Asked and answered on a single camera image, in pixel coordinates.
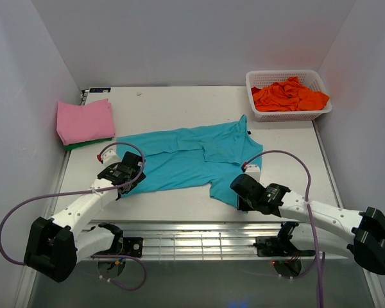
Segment teal t shirt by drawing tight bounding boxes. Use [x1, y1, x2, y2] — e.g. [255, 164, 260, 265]
[116, 115, 263, 207]

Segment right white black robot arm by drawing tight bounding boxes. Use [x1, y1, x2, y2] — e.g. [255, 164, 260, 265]
[230, 174, 385, 275]

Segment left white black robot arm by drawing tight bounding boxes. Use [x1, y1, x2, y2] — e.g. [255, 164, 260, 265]
[24, 151, 146, 282]

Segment folded green t shirt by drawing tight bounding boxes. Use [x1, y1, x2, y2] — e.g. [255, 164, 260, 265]
[64, 138, 112, 151]

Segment folded pink t shirt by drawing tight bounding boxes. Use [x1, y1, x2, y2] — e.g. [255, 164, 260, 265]
[56, 99, 116, 146]

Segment blue label sticker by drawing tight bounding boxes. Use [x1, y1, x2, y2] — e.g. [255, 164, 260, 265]
[89, 87, 111, 93]

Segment orange t shirt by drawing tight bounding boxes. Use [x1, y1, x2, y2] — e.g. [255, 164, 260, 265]
[251, 76, 330, 112]

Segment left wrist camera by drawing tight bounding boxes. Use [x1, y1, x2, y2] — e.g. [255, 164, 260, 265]
[97, 150, 121, 169]

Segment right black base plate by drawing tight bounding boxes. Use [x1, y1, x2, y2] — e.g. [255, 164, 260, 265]
[253, 237, 316, 257]

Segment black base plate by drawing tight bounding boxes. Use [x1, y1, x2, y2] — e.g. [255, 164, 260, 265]
[253, 237, 316, 257]
[121, 237, 144, 258]

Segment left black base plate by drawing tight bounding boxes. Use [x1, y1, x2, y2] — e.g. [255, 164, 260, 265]
[121, 237, 144, 258]

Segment aluminium rail frame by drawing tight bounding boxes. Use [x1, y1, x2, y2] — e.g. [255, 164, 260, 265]
[14, 150, 385, 308]

